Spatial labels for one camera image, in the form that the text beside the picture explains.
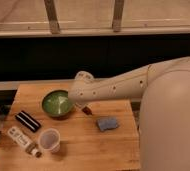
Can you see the black rectangular case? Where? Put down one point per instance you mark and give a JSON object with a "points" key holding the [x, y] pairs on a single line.
{"points": [[28, 121]]}

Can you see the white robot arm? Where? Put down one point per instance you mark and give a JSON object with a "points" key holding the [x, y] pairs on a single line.
{"points": [[164, 126]]}

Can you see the wooden window frame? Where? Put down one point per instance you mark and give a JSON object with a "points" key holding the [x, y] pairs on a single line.
{"points": [[26, 18]]}

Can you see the green ceramic bowl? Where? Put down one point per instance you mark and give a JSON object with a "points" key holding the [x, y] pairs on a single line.
{"points": [[57, 104]]}

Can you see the blue sponge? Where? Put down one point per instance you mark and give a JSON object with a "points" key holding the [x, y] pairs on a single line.
{"points": [[107, 123]]}

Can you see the clear plastic cup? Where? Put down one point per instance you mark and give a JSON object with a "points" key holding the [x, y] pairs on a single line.
{"points": [[49, 140]]}

